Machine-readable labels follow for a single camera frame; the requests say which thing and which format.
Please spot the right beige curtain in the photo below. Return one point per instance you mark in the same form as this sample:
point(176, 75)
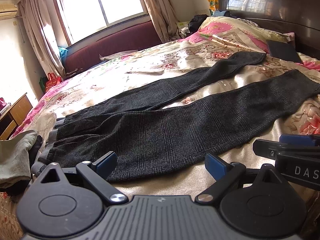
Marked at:
point(163, 18)

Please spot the wooden desk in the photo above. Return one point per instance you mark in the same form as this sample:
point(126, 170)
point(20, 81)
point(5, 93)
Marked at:
point(13, 117)

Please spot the grey green garment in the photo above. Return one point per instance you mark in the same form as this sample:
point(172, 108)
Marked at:
point(17, 157)

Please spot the red shopping bag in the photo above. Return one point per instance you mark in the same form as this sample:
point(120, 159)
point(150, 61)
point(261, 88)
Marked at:
point(52, 81)

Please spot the maroon padded window bench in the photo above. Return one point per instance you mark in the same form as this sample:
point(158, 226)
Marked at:
point(137, 37)

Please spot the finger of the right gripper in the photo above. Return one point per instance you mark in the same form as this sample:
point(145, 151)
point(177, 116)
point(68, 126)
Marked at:
point(304, 140)
point(271, 149)

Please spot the black bag by bed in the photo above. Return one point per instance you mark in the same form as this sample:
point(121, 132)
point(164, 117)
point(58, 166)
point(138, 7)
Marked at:
point(196, 22)

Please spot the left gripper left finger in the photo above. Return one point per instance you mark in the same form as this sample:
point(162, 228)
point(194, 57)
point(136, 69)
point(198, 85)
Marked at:
point(94, 175)

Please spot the beige curtain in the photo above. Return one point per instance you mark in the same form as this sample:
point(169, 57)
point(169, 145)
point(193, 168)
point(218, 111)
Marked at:
point(38, 25)
point(163, 18)

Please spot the dark grey knit pants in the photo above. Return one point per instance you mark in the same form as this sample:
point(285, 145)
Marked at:
point(150, 137)

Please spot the teal plastic bag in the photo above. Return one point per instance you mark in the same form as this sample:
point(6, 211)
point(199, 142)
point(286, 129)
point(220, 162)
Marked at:
point(63, 54)

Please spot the black folded cloth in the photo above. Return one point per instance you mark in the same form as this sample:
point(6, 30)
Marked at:
point(283, 51)

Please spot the left beige curtain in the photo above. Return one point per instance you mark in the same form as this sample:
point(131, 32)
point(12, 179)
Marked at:
point(38, 25)

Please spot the dark wooden headboard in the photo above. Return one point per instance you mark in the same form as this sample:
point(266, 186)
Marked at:
point(298, 16)

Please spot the window with white frame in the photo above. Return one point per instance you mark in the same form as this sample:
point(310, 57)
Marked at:
point(81, 18)

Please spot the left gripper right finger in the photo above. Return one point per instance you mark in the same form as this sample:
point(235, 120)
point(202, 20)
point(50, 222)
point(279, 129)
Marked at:
point(227, 177)

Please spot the yellow packet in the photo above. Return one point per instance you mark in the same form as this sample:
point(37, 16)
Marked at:
point(213, 6)

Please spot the white air conditioner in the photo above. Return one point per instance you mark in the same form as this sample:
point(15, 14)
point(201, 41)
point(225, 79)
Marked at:
point(8, 11)

